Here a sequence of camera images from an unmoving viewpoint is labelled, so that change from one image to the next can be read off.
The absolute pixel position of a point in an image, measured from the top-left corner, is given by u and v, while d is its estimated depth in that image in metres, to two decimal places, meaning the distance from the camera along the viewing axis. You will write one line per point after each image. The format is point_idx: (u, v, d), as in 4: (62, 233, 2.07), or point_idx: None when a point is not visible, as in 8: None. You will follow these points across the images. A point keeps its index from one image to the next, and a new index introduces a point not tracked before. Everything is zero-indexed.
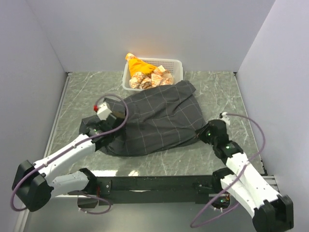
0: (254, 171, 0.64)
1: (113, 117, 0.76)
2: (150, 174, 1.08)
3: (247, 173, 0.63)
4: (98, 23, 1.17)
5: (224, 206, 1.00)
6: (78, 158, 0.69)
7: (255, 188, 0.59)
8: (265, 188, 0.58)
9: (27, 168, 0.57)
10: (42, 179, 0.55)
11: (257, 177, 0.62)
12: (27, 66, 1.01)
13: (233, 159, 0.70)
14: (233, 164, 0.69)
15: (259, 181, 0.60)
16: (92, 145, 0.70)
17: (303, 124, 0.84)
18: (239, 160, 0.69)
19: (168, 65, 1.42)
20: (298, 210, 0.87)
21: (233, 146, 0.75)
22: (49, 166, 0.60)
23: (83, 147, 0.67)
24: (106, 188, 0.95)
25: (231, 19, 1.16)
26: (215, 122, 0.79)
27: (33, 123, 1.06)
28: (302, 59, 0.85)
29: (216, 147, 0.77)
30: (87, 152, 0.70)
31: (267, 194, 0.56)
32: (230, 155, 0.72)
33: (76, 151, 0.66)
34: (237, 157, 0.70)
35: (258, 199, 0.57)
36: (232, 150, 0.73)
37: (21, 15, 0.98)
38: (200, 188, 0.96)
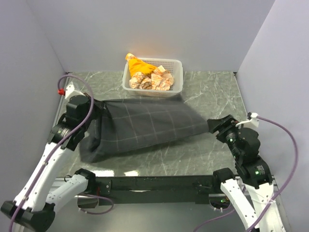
0: (275, 213, 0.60)
1: (74, 107, 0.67)
2: (150, 174, 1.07)
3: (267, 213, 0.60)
4: (98, 24, 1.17)
5: (224, 206, 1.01)
6: (59, 169, 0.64)
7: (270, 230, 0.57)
8: None
9: (10, 208, 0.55)
10: (28, 216, 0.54)
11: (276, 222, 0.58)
12: (27, 67, 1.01)
13: (259, 191, 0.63)
14: (256, 195, 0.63)
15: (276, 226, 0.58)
16: (63, 151, 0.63)
17: (303, 124, 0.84)
18: (264, 193, 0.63)
19: (168, 65, 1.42)
20: (299, 210, 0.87)
21: (262, 168, 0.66)
22: (30, 197, 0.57)
23: (55, 159, 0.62)
24: (106, 189, 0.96)
25: (230, 20, 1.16)
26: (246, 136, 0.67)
27: (33, 123, 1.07)
28: (302, 60, 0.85)
29: (240, 166, 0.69)
30: (64, 158, 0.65)
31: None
32: (257, 185, 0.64)
33: (50, 167, 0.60)
34: (261, 189, 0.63)
35: None
36: (260, 177, 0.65)
37: (21, 16, 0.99)
38: (200, 188, 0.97)
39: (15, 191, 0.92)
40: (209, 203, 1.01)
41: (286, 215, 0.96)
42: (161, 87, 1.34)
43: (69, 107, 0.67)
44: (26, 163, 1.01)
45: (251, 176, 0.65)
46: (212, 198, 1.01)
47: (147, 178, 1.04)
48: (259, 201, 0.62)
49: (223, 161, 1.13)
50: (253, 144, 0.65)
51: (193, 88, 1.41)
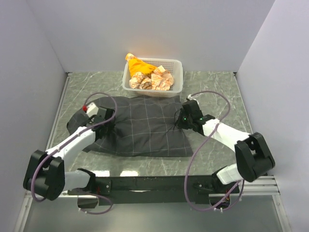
0: (225, 126, 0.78)
1: (104, 109, 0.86)
2: (150, 174, 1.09)
3: (219, 129, 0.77)
4: (98, 23, 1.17)
5: (224, 206, 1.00)
6: (81, 146, 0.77)
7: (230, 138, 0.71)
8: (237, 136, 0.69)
9: (40, 156, 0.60)
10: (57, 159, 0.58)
11: (229, 129, 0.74)
12: (26, 66, 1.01)
13: (208, 124, 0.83)
14: (208, 127, 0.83)
15: (231, 130, 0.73)
16: (92, 133, 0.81)
17: (303, 123, 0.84)
18: (212, 123, 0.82)
19: (168, 65, 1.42)
20: (299, 210, 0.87)
21: (207, 116, 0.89)
22: (61, 151, 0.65)
23: (86, 135, 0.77)
24: (106, 188, 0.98)
25: (230, 20, 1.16)
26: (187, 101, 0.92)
27: (33, 123, 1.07)
28: (302, 60, 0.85)
29: (193, 123, 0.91)
30: (88, 140, 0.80)
31: (239, 136, 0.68)
32: (204, 122, 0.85)
33: (81, 137, 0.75)
34: (209, 123, 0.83)
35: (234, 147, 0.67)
36: (205, 119, 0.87)
37: (21, 16, 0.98)
38: (200, 188, 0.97)
39: (15, 191, 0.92)
40: (209, 203, 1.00)
41: (286, 215, 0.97)
42: (161, 87, 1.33)
43: (100, 108, 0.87)
44: (26, 163, 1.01)
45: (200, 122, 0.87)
46: (212, 198, 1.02)
47: (147, 178, 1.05)
48: (211, 127, 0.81)
49: (224, 161, 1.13)
50: (194, 105, 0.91)
51: (193, 88, 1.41)
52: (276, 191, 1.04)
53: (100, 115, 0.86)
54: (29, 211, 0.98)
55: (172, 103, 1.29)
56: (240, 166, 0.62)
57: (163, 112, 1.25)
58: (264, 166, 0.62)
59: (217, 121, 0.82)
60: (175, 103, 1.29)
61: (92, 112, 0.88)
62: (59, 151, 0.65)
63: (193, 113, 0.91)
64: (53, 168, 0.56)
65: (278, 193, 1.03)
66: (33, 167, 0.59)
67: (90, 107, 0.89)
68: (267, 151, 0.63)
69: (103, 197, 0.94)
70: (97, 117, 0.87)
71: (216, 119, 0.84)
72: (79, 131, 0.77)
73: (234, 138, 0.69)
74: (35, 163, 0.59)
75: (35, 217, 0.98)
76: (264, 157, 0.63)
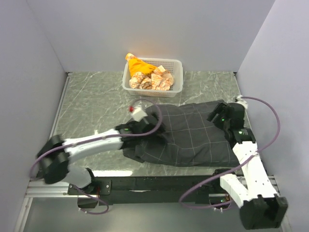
0: (259, 164, 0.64)
1: (146, 122, 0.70)
2: (150, 174, 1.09)
3: (251, 165, 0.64)
4: (98, 23, 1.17)
5: (225, 206, 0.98)
6: (100, 150, 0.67)
7: (254, 181, 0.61)
8: (264, 184, 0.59)
9: (55, 143, 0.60)
10: (63, 157, 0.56)
11: (259, 172, 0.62)
12: (27, 67, 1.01)
13: (245, 144, 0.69)
14: (240, 149, 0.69)
15: (262, 175, 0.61)
16: (119, 143, 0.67)
17: (304, 123, 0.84)
18: (248, 148, 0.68)
19: (168, 65, 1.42)
20: (299, 210, 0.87)
21: (247, 132, 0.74)
22: (75, 147, 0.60)
23: (110, 141, 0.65)
24: (106, 189, 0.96)
25: (230, 20, 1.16)
26: (234, 106, 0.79)
27: (33, 123, 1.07)
28: (302, 60, 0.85)
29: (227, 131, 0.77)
30: (112, 147, 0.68)
31: (264, 188, 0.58)
32: (240, 141, 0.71)
33: (103, 143, 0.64)
34: (248, 145, 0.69)
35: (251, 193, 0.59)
36: (244, 137, 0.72)
37: (21, 16, 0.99)
38: (199, 188, 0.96)
39: (15, 190, 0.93)
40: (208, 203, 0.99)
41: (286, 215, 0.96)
42: (161, 87, 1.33)
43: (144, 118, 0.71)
44: (26, 163, 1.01)
45: (234, 133, 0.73)
46: (212, 198, 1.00)
47: (147, 178, 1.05)
48: (243, 157, 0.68)
49: (226, 163, 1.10)
50: (238, 113, 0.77)
51: (193, 88, 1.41)
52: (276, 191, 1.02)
53: (141, 124, 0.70)
54: (29, 210, 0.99)
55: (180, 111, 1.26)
56: (244, 210, 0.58)
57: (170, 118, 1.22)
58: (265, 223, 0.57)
59: (256, 153, 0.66)
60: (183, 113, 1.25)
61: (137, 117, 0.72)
62: (74, 146, 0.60)
63: (234, 121, 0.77)
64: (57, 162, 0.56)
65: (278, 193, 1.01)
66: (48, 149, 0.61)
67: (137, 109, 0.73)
68: (279, 218, 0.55)
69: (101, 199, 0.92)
70: (136, 126, 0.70)
71: (255, 144, 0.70)
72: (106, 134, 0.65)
73: (257, 189, 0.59)
74: (49, 145, 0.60)
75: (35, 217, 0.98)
76: (273, 219, 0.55)
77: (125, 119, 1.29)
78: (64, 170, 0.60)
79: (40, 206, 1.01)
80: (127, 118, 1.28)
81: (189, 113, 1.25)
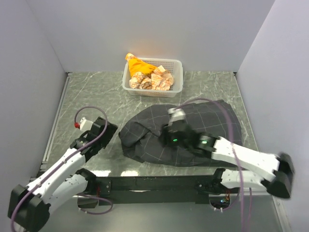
0: (242, 149, 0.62)
1: (98, 125, 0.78)
2: (150, 174, 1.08)
3: (240, 154, 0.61)
4: (98, 23, 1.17)
5: (225, 206, 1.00)
6: (70, 173, 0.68)
7: (257, 164, 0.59)
8: (264, 159, 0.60)
9: (20, 192, 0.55)
10: (37, 200, 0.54)
11: (249, 153, 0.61)
12: (27, 66, 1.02)
13: (217, 146, 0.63)
14: (219, 152, 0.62)
15: (255, 156, 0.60)
16: (82, 157, 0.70)
17: (304, 123, 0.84)
18: (224, 146, 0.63)
19: (168, 65, 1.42)
20: (300, 210, 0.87)
21: (207, 136, 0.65)
22: (43, 185, 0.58)
23: (74, 161, 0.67)
24: (106, 188, 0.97)
25: (230, 20, 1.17)
26: (177, 127, 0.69)
27: (33, 123, 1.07)
28: (302, 60, 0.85)
29: (193, 150, 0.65)
30: (77, 165, 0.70)
31: (269, 162, 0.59)
32: (213, 148, 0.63)
33: (67, 166, 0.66)
34: (219, 144, 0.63)
35: (265, 174, 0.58)
36: (210, 142, 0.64)
37: (21, 16, 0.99)
38: (199, 188, 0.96)
39: None
40: (209, 203, 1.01)
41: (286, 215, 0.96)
42: (161, 87, 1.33)
43: (94, 125, 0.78)
44: (26, 163, 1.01)
45: (202, 148, 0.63)
46: (212, 198, 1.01)
47: (147, 178, 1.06)
48: (229, 156, 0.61)
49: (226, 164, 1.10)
50: (186, 129, 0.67)
51: (193, 88, 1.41)
52: None
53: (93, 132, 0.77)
54: None
55: None
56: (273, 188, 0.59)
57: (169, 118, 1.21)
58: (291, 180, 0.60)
59: (232, 144, 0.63)
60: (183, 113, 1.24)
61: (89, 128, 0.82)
62: (40, 185, 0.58)
63: (190, 136, 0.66)
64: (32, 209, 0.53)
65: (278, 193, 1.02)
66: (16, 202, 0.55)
67: (82, 122, 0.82)
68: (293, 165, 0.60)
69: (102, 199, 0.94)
70: (90, 134, 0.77)
71: (222, 138, 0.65)
72: (65, 157, 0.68)
73: (267, 168, 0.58)
74: (13, 198, 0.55)
75: None
76: (291, 174, 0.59)
77: (125, 119, 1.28)
78: (46, 211, 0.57)
79: None
80: (127, 118, 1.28)
81: (189, 113, 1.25)
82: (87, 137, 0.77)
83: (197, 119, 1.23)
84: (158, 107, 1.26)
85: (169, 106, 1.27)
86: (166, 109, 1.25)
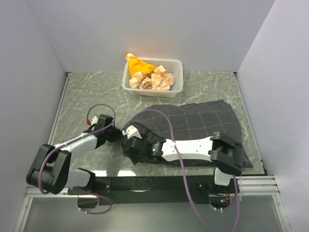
0: (183, 142, 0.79)
1: (104, 118, 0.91)
2: (150, 174, 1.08)
3: (181, 148, 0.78)
4: (98, 23, 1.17)
5: (224, 206, 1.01)
6: (84, 149, 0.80)
7: (196, 151, 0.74)
8: (200, 144, 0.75)
9: (49, 148, 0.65)
10: (65, 152, 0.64)
11: (188, 144, 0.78)
12: (27, 66, 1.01)
13: (163, 148, 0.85)
14: (165, 153, 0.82)
15: (192, 146, 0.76)
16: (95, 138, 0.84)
17: (304, 123, 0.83)
18: (169, 146, 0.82)
19: (168, 65, 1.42)
20: (300, 210, 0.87)
21: (158, 143, 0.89)
22: (68, 146, 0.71)
23: (89, 139, 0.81)
24: (106, 188, 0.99)
25: (230, 20, 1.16)
26: (130, 144, 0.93)
27: (33, 123, 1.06)
28: (302, 60, 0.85)
29: (149, 158, 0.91)
30: (91, 145, 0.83)
31: (203, 146, 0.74)
32: (160, 152, 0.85)
33: (85, 140, 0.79)
34: (165, 146, 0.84)
35: (204, 155, 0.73)
36: (158, 148, 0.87)
37: (21, 16, 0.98)
38: (200, 188, 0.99)
39: (15, 190, 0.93)
40: (209, 203, 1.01)
41: (286, 215, 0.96)
42: (161, 87, 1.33)
43: (100, 118, 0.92)
44: (26, 163, 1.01)
45: (154, 155, 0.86)
46: (212, 198, 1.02)
47: (147, 178, 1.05)
48: (173, 153, 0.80)
49: None
50: (136, 143, 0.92)
51: (193, 88, 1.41)
52: (276, 191, 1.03)
53: (100, 123, 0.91)
54: (29, 210, 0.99)
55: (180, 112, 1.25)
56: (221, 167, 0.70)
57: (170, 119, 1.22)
58: (238, 153, 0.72)
59: (174, 143, 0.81)
60: (183, 114, 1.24)
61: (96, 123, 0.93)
62: (66, 145, 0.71)
63: (143, 148, 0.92)
64: (61, 159, 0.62)
65: (278, 193, 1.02)
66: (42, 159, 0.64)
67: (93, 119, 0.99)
68: (230, 141, 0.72)
69: (103, 197, 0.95)
70: (97, 126, 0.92)
71: (167, 140, 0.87)
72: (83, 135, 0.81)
73: (203, 151, 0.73)
74: (42, 154, 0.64)
75: (35, 218, 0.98)
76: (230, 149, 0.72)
77: (125, 119, 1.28)
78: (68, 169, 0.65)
79: (40, 206, 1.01)
80: (127, 118, 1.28)
81: (189, 113, 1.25)
82: (95, 128, 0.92)
83: (197, 119, 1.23)
84: (158, 107, 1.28)
85: (169, 107, 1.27)
86: (166, 110, 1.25)
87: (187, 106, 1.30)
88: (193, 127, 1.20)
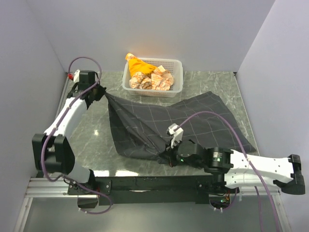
0: (259, 160, 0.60)
1: (86, 73, 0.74)
2: (150, 174, 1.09)
3: (257, 165, 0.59)
4: (98, 23, 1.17)
5: (224, 206, 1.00)
6: (77, 119, 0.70)
7: (274, 170, 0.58)
8: (279, 165, 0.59)
9: (41, 138, 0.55)
10: (61, 137, 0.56)
11: (264, 161, 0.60)
12: (27, 66, 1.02)
13: (233, 160, 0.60)
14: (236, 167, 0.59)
15: (269, 163, 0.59)
16: (84, 101, 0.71)
17: (304, 123, 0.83)
18: (239, 159, 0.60)
19: (168, 65, 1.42)
20: (299, 209, 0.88)
21: (218, 151, 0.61)
22: (59, 128, 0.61)
23: (77, 106, 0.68)
24: (106, 189, 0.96)
25: (230, 20, 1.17)
26: (183, 150, 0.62)
27: (33, 123, 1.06)
28: (302, 59, 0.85)
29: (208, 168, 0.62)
30: (81, 110, 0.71)
31: (284, 167, 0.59)
32: (230, 164, 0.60)
33: (74, 110, 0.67)
34: (234, 158, 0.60)
35: (283, 178, 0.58)
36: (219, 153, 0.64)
37: (21, 16, 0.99)
38: (200, 189, 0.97)
39: (15, 190, 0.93)
40: (209, 203, 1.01)
41: (286, 215, 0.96)
42: (161, 87, 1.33)
43: (81, 74, 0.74)
44: (26, 163, 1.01)
45: (217, 166, 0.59)
46: (212, 198, 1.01)
47: (147, 178, 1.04)
48: (246, 168, 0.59)
49: None
50: (199, 151, 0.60)
51: (193, 88, 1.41)
52: (276, 191, 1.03)
53: (83, 81, 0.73)
54: (29, 210, 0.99)
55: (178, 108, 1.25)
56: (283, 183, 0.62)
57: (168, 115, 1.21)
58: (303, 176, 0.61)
59: (247, 157, 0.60)
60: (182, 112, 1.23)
61: (78, 80, 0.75)
62: (57, 129, 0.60)
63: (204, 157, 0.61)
64: (59, 147, 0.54)
65: (278, 193, 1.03)
66: (39, 150, 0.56)
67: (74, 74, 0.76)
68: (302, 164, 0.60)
69: (103, 194, 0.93)
70: (81, 85, 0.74)
71: (235, 151, 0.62)
72: (69, 104, 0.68)
73: (284, 172, 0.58)
74: (35, 147, 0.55)
75: (35, 218, 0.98)
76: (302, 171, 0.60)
77: None
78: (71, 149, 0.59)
79: (40, 206, 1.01)
80: None
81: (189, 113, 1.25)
82: (78, 88, 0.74)
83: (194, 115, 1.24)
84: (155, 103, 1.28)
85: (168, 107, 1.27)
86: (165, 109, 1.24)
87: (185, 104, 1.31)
88: (195, 123, 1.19)
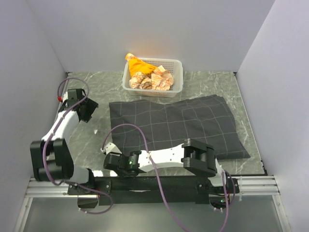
0: (157, 153, 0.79)
1: (74, 91, 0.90)
2: (150, 174, 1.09)
3: (155, 158, 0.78)
4: (98, 23, 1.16)
5: (224, 206, 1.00)
6: (69, 128, 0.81)
7: (169, 159, 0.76)
8: (174, 153, 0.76)
9: (39, 144, 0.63)
10: (59, 140, 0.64)
11: (161, 153, 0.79)
12: (27, 67, 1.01)
13: (140, 160, 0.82)
14: (142, 165, 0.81)
15: (166, 154, 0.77)
16: (75, 113, 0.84)
17: (304, 123, 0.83)
18: (144, 157, 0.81)
19: (168, 65, 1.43)
20: (299, 209, 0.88)
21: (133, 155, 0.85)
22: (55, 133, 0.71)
23: (69, 116, 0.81)
24: (106, 189, 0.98)
25: (230, 21, 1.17)
26: (106, 161, 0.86)
27: (33, 123, 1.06)
28: (302, 60, 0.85)
29: (127, 171, 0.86)
30: (73, 121, 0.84)
31: (177, 153, 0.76)
32: (138, 164, 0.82)
33: (66, 119, 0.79)
34: (142, 157, 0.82)
35: (178, 163, 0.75)
36: (134, 160, 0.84)
37: (21, 16, 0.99)
38: (200, 189, 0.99)
39: (15, 190, 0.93)
40: (209, 203, 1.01)
41: (286, 215, 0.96)
42: (161, 87, 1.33)
43: (70, 91, 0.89)
44: (26, 163, 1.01)
45: (132, 168, 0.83)
46: (212, 198, 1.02)
47: (147, 178, 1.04)
48: (149, 164, 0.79)
49: (223, 156, 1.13)
50: (113, 159, 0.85)
51: (193, 88, 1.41)
52: (276, 191, 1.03)
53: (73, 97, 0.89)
54: (29, 210, 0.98)
55: (179, 108, 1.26)
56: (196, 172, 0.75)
57: (167, 119, 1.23)
58: (210, 156, 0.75)
59: (148, 153, 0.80)
60: (181, 113, 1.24)
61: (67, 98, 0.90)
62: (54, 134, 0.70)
63: (120, 163, 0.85)
64: (58, 149, 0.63)
65: (278, 193, 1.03)
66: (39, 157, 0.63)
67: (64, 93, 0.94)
68: (200, 146, 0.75)
69: (103, 193, 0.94)
70: (71, 101, 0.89)
71: (143, 151, 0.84)
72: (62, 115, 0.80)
73: (176, 159, 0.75)
74: (36, 152, 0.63)
75: (35, 218, 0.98)
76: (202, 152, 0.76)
77: None
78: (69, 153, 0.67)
79: (40, 206, 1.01)
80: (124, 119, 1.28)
81: (189, 113, 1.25)
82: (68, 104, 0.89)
83: (194, 116, 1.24)
84: (156, 104, 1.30)
85: (169, 108, 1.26)
86: (166, 113, 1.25)
87: (185, 104, 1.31)
88: (189, 126, 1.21)
